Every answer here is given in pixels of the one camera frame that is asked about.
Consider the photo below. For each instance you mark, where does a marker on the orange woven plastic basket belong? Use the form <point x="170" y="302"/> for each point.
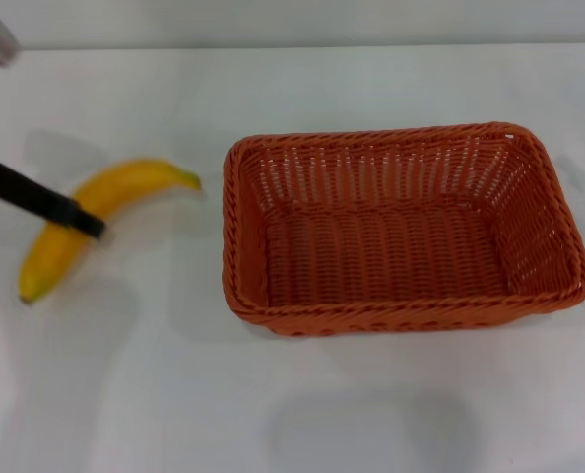
<point x="386" y="256"/>

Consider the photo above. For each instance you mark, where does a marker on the yellow banana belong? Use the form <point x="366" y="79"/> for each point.
<point x="125" y="182"/>

